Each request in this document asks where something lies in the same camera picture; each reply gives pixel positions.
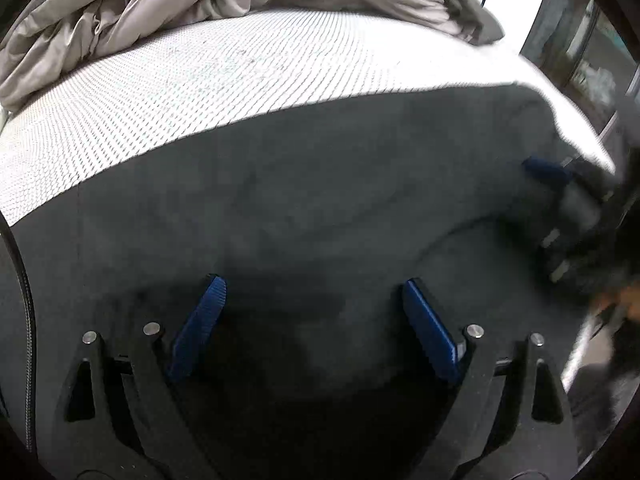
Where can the grey crumpled blanket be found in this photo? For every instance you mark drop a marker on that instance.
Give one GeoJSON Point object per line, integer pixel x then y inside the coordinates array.
{"type": "Point", "coordinates": [150, 5]}

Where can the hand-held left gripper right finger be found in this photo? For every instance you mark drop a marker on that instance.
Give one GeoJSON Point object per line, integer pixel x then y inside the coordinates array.
{"type": "Point", "coordinates": [430, 330]}

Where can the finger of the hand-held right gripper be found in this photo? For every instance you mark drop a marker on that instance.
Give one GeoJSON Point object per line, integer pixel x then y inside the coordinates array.
{"type": "Point", "coordinates": [547, 169]}

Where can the black pants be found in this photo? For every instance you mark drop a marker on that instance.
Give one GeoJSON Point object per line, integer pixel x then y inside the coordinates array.
{"type": "Point", "coordinates": [300, 185]}

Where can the bed with white mesh mattress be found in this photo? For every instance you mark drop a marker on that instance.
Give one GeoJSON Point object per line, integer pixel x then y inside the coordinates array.
{"type": "Point", "coordinates": [200, 110]}

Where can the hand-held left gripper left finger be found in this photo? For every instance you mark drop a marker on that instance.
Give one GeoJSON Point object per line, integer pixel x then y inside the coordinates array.
{"type": "Point", "coordinates": [197, 327]}

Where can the dark framed glass door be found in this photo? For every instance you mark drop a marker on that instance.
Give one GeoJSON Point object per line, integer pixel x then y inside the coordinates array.
{"type": "Point", "coordinates": [575, 35]}

